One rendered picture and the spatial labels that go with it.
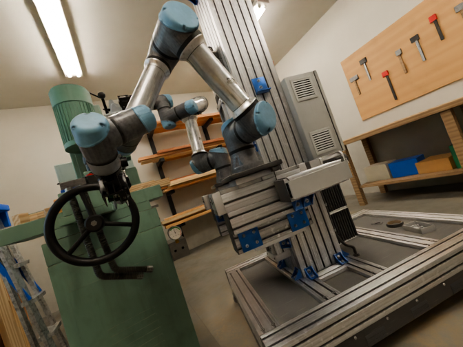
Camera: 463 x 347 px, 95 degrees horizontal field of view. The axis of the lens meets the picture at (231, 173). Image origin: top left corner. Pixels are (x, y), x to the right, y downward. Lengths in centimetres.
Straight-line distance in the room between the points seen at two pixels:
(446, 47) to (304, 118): 229
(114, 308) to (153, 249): 26
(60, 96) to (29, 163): 260
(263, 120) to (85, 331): 105
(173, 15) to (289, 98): 69
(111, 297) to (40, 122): 323
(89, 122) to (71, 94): 77
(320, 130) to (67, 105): 126
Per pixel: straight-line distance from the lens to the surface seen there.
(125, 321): 115
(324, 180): 86
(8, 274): 200
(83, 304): 114
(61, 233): 112
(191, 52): 82
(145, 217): 108
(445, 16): 336
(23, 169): 388
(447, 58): 330
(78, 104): 132
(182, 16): 83
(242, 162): 87
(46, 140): 392
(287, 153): 116
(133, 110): 62
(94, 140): 56
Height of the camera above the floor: 78
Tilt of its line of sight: 3 degrees up
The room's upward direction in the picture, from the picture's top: 19 degrees counter-clockwise
